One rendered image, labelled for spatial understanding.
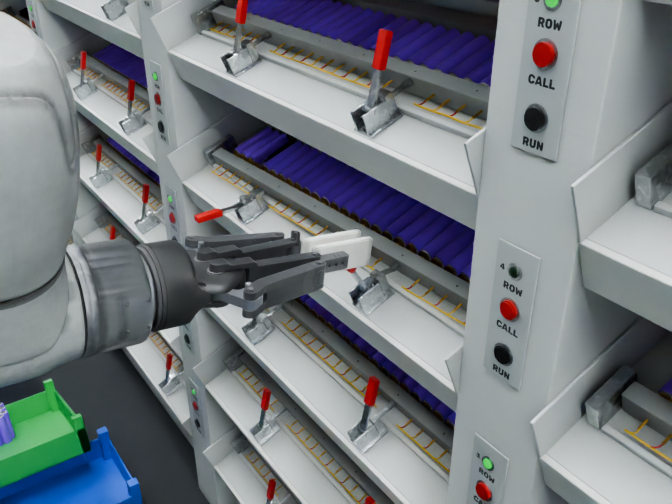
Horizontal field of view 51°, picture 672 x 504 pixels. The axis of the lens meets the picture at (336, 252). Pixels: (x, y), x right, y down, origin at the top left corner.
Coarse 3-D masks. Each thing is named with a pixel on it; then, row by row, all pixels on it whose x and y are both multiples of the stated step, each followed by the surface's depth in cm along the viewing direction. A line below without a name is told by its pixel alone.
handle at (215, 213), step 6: (240, 198) 94; (240, 204) 94; (210, 210) 92; (216, 210) 92; (222, 210) 93; (228, 210) 93; (234, 210) 93; (198, 216) 91; (204, 216) 91; (210, 216) 91; (216, 216) 92; (198, 222) 91
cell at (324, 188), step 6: (348, 168) 93; (354, 168) 93; (336, 174) 93; (342, 174) 92; (348, 174) 93; (330, 180) 92; (336, 180) 92; (342, 180) 92; (324, 186) 92; (330, 186) 92; (318, 192) 91; (324, 192) 91
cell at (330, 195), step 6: (354, 174) 91; (360, 174) 91; (348, 180) 91; (354, 180) 91; (336, 186) 91; (342, 186) 90; (348, 186) 91; (330, 192) 90; (336, 192) 90; (342, 192) 90; (324, 198) 91; (330, 198) 90
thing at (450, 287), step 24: (216, 168) 105; (240, 168) 101; (288, 192) 92; (312, 216) 89; (336, 216) 85; (384, 240) 79; (408, 264) 75; (432, 264) 74; (408, 288) 75; (432, 288) 73; (456, 288) 71
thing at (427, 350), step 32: (224, 128) 108; (256, 128) 112; (192, 160) 107; (192, 192) 106; (224, 192) 102; (224, 224) 102; (256, 224) 94; (288, 224) 91; (352, 288) 79; (416, 288) 76; (352, 320) 78; (384, 320) 74; (416, 320) 72; (384, 352) 75; (416, 352) 69; (448, 352) 68; (448, 384) 66
